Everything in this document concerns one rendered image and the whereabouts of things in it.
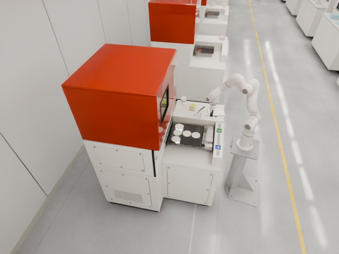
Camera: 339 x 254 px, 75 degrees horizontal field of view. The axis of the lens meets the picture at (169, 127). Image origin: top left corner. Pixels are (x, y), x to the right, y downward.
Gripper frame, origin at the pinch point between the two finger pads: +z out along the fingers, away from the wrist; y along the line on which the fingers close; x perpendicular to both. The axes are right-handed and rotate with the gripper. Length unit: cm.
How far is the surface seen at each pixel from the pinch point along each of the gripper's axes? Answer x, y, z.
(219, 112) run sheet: 11.9, -17.3, 6.1
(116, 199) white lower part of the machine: -108, 61, 96
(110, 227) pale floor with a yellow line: -109, 86, 118
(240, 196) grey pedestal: 52, 30, 107
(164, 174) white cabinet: -48, 52, 53
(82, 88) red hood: -107, 80, -65
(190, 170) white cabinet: -20, 56, 37
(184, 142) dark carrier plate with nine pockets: -28.2, 31.2, 19.4
